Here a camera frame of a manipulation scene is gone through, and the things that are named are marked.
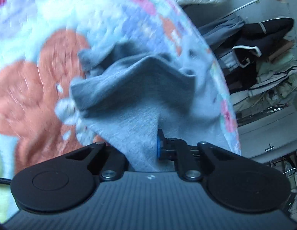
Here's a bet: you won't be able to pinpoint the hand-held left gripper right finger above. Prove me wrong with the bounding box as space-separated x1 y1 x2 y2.
157 129 242 182

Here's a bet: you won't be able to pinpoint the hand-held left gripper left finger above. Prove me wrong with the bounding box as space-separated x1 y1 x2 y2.
64 142 128 182

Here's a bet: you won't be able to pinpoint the grey shirt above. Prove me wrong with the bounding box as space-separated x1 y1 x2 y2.
70 42 226 172

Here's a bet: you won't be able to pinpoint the light hanging clothes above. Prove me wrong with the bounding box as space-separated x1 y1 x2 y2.
230 60 297 115

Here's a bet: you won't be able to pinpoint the metal clothes rack pole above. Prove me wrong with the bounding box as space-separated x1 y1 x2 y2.
227 0 270 15

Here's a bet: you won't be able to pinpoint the black hanging pants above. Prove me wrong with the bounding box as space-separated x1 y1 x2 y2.
226 53 258 94

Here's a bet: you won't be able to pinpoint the floral quilt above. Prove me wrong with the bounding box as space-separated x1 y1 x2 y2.
0 0 242 223

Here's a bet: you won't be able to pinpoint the white wardrobe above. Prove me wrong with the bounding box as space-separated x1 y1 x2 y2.
237 105 297 166

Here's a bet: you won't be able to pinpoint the grey hanging pants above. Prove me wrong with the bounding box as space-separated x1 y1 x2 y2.
199 14 246 47

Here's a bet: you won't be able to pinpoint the dark jacket with white trim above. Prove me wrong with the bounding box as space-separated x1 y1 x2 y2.
232 17 295 68

